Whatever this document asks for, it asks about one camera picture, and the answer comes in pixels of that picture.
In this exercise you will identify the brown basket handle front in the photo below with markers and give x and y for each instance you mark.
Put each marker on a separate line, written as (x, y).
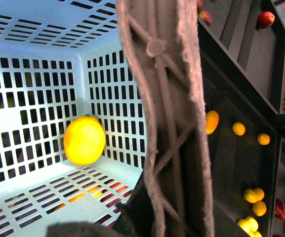
(173, 196)

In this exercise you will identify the black display shelf unit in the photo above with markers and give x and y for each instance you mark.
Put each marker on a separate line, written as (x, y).
(246, 148)

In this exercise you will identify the light blue plastic basket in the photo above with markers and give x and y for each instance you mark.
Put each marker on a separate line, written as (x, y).
(59, 60)

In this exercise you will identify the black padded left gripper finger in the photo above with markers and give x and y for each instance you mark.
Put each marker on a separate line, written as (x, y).
(87, 229)

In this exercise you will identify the orange mango beside basket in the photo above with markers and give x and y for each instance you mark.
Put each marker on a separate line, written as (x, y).
(212, 120)

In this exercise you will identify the yellow lemon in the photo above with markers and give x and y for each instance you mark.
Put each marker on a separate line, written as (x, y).
(84, 141)

